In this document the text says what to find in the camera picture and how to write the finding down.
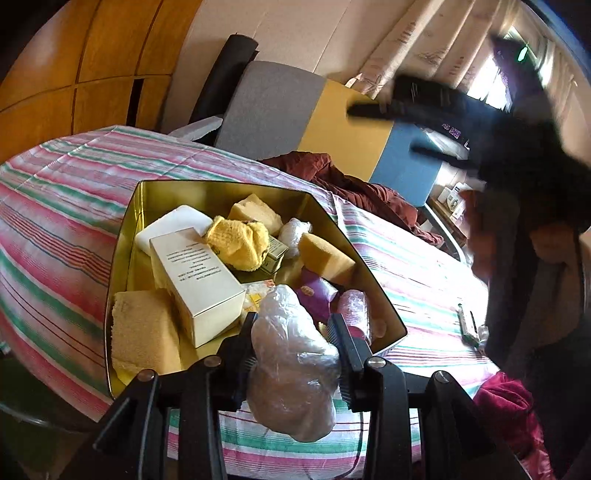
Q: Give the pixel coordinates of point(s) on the red cloth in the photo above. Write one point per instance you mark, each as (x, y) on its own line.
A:
(503, 406)

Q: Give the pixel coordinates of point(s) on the gold tin box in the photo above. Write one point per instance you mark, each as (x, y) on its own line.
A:
(138, 207)

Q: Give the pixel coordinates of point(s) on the black pen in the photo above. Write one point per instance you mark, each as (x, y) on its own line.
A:
(473, 323)

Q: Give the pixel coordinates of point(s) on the green marker pen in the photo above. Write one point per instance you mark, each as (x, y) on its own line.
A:
(463, 323)

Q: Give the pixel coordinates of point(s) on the clear plastic bundle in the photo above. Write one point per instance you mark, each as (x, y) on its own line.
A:
(291, 378)

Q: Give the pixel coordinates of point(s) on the white plastic wrap ball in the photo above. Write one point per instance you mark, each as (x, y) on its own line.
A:
(295, 233)

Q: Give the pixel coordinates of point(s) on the grey yellow blue headboard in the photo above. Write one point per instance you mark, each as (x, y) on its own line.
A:
(351, 129)

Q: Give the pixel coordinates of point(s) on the pink patterned curtain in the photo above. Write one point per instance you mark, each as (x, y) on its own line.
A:
(415, 41)

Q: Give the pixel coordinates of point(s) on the cream cardboard box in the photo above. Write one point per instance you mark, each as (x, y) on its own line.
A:
(198, 290)

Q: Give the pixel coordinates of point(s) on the yellow label snack packet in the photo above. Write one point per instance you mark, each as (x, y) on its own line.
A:
(254, 297)

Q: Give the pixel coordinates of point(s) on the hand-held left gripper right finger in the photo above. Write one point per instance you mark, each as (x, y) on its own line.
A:
(348, 350)

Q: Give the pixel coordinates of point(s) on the black rolled mat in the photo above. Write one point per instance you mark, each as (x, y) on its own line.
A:
(226, 78)

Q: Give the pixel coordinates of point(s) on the yellow knitted cloth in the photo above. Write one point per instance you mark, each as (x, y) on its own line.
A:
(240, 244)

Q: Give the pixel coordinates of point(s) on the yellow sponge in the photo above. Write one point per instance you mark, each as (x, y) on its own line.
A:
(325, 258)
(256, 210)

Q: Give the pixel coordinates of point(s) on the grey bed rail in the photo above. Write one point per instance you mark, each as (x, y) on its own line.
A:
(445, 235)
(198, 129)

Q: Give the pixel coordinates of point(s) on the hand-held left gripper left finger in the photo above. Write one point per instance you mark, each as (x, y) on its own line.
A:
(235, 369)

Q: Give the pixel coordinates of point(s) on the purple packet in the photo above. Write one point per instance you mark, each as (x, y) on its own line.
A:
(316, 290)

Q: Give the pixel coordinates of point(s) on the white carton box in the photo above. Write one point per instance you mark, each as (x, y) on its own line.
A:
(451, 198)

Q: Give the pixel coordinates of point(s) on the beige sponge block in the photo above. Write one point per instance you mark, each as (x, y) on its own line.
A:
(143, 332)

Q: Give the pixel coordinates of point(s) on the striped bed sheet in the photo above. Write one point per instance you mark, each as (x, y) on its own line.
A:
(69, 184)

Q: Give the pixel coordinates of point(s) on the person's right forearm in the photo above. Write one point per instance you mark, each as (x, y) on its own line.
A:
(521, 300)

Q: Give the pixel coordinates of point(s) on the green carton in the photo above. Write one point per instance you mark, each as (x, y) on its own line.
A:
(277, 254)

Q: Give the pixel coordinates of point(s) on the wooden wardrobe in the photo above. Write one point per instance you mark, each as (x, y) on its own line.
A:
(69, 69)

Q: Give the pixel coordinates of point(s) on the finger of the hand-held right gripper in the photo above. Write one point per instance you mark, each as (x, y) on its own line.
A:
(378, 112)
(443, 157)

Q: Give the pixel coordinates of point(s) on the white rectangular block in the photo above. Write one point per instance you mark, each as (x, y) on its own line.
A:
(171, 226)

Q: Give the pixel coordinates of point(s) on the maroon quilt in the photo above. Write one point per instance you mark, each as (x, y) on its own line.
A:
(383, 198)

